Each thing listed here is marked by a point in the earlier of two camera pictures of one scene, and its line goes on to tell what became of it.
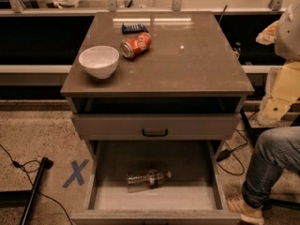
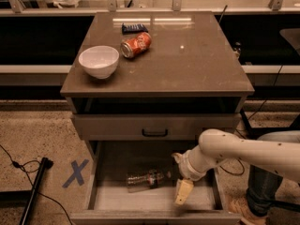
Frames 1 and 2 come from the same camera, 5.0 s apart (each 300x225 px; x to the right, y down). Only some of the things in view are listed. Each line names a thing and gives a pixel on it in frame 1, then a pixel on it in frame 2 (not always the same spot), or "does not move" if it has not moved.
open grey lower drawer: (194, 195) does not move
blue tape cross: (76, 173) does not move
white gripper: (289, 37) → (188, 167)
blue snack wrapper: (128, 29) does not move
